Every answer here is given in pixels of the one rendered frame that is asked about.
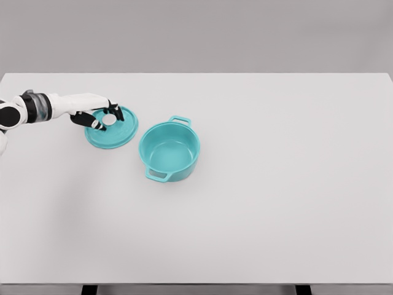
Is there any teal pot with handles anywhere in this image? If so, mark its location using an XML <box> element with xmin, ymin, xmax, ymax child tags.
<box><xmin>138</xmin><ymin>115</ymin><xmax>201</xmax><ymax>183</ymax></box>

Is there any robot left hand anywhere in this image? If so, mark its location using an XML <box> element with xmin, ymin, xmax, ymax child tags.
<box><xmin>69</xmin><ymin>93</ymin><xmax>125</xmax><ymax>132</ymax></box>

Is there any teal pot lid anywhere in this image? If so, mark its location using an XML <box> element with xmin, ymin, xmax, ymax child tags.
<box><xmin>84</xmin><ymin>106</ymin><xmax>138</xmax><ymax>150</ymax></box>

